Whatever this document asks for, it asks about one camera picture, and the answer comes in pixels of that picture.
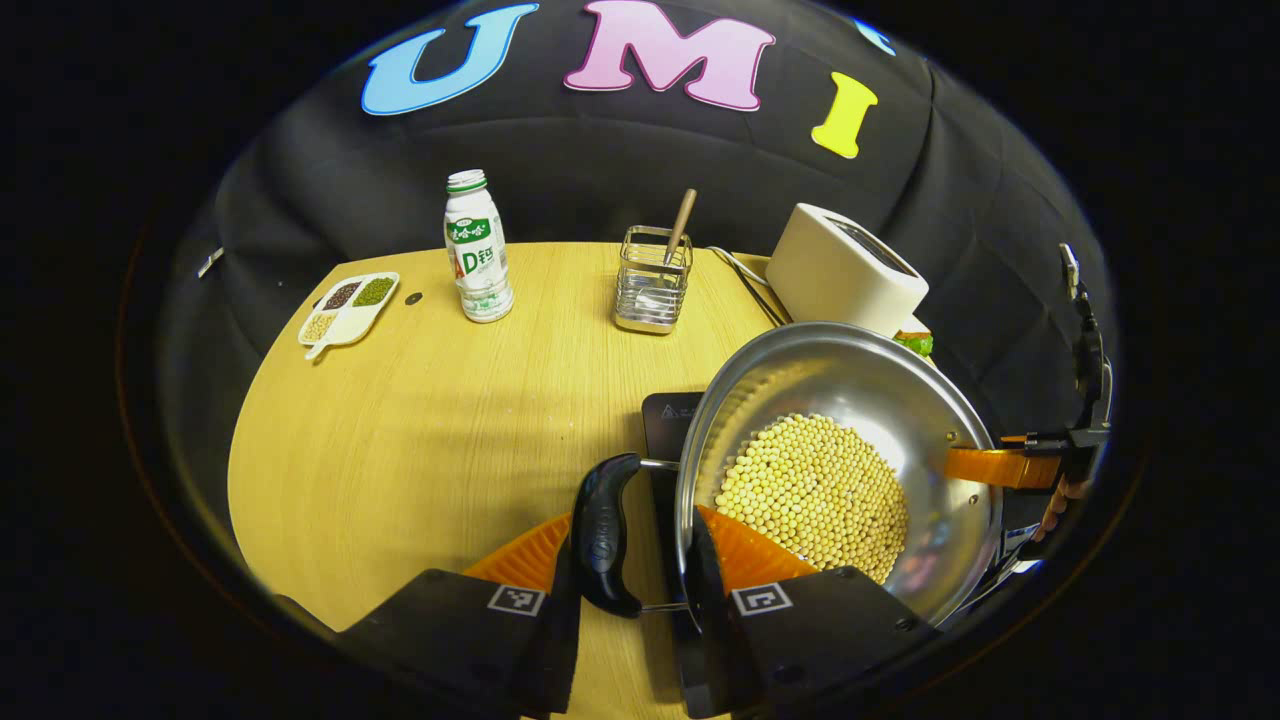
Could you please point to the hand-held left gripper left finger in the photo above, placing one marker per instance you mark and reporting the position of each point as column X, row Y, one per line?
column 560, row 620

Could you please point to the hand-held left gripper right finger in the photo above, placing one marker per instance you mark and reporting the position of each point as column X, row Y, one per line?
column 705, row 610

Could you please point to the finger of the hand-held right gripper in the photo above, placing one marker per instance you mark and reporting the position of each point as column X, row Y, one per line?
column 1000, row 468

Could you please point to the pile of yellow soybeans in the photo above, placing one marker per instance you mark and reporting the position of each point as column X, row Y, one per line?
column 810, row 490

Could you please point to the black induction cooktop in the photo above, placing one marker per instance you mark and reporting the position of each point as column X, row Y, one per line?
column 665, row 425

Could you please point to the sandwich with lettuce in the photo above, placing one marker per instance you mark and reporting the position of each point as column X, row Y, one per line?
column 915, row 344

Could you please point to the white toaster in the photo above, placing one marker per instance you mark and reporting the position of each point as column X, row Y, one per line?
column 840, row 270

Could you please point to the white green label drink bottle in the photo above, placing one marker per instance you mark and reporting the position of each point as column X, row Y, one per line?
column 478, row 260

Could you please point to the white sectioned bean dish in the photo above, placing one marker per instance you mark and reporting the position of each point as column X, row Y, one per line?
column 348, row 310

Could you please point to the white cloth clip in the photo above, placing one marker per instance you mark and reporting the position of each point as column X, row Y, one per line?
column 210, row 262

